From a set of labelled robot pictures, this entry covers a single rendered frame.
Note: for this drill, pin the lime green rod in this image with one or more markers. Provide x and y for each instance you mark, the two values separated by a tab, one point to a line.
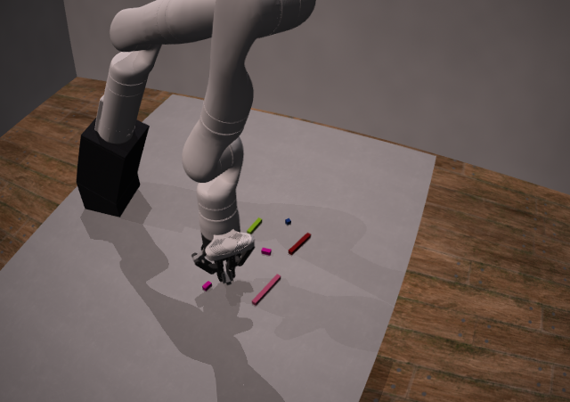
256	224

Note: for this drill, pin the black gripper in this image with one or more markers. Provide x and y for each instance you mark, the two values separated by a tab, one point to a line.
218	267

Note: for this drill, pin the pink rod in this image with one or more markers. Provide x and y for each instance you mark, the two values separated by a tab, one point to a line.
265	290

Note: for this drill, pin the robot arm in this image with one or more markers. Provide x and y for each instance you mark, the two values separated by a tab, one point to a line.
234	26

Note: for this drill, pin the dark red rod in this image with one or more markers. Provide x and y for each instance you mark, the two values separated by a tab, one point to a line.
296	246

